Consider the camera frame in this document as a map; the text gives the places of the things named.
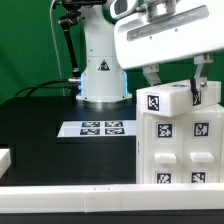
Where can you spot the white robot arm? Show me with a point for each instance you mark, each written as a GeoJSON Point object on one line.
{"type": "Point", "coordinates": [103, 80]}

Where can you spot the white marker base plate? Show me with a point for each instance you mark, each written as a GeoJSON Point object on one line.
{"type": "Point", "coordinates": [112, 128]}

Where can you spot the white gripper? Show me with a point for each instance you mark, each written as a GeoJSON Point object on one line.
{"type": "Point", "coordinates": [150, 32]}

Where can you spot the white cabinet body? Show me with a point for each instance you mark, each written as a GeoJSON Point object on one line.
{"type": "Point", "coordinates": [182, 149]}

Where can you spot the white cabinet door panel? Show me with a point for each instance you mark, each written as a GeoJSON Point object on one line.
{"type": "Point", "coordinates": [202, 145]}
{"type": "Point", "coordinates": [162, 150]}

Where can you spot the white cabinet top box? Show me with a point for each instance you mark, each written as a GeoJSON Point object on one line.
{"type": "Point", "coordinates": [176, 98]}

